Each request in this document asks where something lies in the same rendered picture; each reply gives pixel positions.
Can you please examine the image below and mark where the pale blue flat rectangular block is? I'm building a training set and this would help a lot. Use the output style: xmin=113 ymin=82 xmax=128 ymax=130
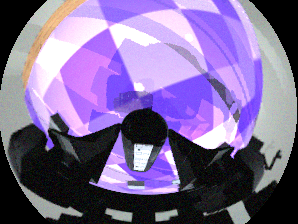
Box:
xmin=172 ymin=179 xmax=180 ymax=185

